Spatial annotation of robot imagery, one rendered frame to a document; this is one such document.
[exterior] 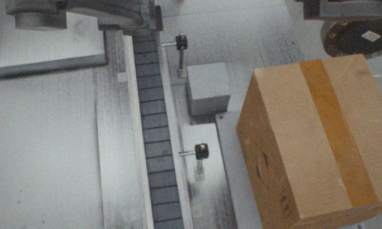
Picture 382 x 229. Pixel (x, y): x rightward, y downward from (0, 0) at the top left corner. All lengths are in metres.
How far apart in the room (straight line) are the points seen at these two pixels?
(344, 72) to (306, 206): 0.29
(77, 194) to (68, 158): 0.10
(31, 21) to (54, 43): 0.69
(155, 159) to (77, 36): 0.44
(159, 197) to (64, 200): 0.24
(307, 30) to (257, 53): 1.25
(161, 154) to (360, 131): 0.45
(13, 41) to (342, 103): 0.89
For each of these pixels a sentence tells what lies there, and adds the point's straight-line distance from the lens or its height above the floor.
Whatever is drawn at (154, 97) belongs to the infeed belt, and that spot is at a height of 0.88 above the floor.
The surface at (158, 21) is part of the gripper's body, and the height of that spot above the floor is 1.00.
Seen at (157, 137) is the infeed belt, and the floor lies 0.88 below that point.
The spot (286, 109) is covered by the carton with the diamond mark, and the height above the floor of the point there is 1.12.
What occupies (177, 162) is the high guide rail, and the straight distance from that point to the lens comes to 0.85.
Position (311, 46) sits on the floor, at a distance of 2.34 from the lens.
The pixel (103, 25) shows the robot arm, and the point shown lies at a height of 1.08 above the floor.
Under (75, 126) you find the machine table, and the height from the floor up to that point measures 0.83.
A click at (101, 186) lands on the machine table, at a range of 0.99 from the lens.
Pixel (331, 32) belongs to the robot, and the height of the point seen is 1.14.
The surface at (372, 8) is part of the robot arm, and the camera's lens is 0.49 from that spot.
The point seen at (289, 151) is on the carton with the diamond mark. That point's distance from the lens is 0.72.
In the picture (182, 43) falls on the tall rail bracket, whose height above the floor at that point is 0.97.
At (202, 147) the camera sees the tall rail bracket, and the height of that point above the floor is 0.99.
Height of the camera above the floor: 1.76
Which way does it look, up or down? 63 degrees down
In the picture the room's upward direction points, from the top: 2 degrees clockwise
